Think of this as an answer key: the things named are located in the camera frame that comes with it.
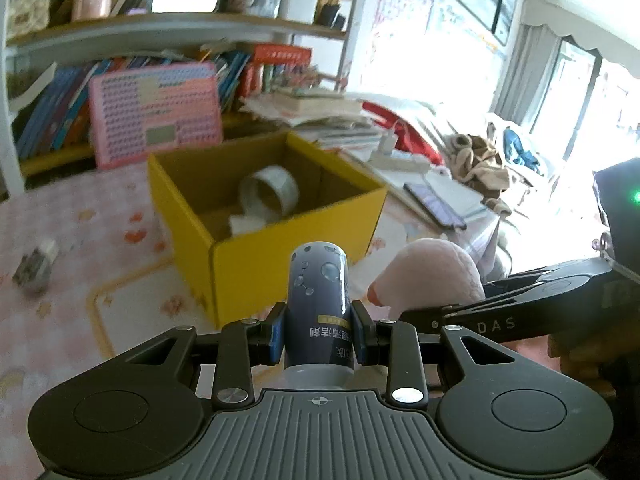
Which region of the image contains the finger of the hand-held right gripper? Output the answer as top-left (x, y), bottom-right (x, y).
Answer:
top-left (482, 258), bottom-right (611, 296)
top-left (398, 269), bottom-right (616, 345)

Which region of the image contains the black small holder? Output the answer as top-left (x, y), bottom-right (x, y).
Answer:
top-left (317, 3), bottom-right (347, 29)

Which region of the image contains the blue spray bottle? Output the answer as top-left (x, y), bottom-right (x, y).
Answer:
top-left (283, 241), bottom-right (357, 389)

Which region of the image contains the small picture frame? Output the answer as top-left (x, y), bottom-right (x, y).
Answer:
top-left (492, 0), bottom-right (521, 47)

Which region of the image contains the grey curtain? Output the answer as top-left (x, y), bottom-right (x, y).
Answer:
top-left (500, 21), bottom-right (557, 128)

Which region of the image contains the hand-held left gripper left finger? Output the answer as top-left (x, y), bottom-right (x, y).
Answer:
top-left (112, 301), bottom-right (288, 409)

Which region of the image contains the dark smartphone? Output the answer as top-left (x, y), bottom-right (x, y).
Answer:
top-left (403, 182), bottom-right (467, 230)

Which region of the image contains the colourful wall poster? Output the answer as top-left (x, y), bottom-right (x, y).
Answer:
top-left (370, 0), bottom-right (501, 92)

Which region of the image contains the white pen holder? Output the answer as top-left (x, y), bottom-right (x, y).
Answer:
top-left (278, 0), bottom-right (321, 24)

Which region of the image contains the white tape roll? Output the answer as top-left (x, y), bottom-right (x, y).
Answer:
top-left (238, 165), bottom-right (300, 222)

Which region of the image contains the beige clothes pile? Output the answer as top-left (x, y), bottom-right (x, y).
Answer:
top-left (444, 133), bottom-right (514, 212)

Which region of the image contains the person's right hand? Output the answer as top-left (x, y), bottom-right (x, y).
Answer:
top-left (547, 330), bottom-right (640, 397)

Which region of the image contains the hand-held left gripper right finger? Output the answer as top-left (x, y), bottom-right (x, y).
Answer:
top-left (350, 301), bottom-right (519, 409)

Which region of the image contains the yellow cardboard box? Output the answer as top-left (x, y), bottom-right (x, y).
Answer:
top-left (147, 131), bottom-right (389, 329)

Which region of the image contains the stack of papers and books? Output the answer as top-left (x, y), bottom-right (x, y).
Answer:
top-left (239, 86), bottom-right (387, 154)

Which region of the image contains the row of blue books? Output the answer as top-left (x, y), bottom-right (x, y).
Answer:
top-left (14, 60), bottom-right (102, 162)

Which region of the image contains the pink learning pad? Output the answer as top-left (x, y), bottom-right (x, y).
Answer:
top-left (88, 61), bottom-right (224, 170)

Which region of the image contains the white quilted handbag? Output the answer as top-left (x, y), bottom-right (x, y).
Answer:
top-left (7, 0), bottom-right (52, 32)

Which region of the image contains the white desk shelf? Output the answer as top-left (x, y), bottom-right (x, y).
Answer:
top-left (0, 0), bottom-right (367, 202)

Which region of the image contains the small grey white item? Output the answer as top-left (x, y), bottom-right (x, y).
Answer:
top-left (12, 238), bottom-right (60, 295)

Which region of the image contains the red chair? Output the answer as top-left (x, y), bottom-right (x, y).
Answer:
top-left (362, 101), bottom-right (447, 167)

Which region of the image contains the blue cloth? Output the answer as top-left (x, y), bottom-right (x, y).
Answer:
top-left (502, 128), bottom-right (542, 172)

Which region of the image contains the white notebook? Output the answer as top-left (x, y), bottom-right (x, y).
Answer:
top-left (424, 166), bottom-right (489, 222)

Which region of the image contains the pink plush toy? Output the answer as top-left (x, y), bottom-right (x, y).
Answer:
top-left (366, 238), bottom-right (487, 322)

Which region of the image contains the row of leaning books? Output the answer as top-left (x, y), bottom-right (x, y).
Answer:
top-left (200, 42), bottom-right (252, 112)

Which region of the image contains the white charger adapter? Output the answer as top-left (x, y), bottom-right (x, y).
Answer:
top-left (228, 213), bottom-right (269, 237)

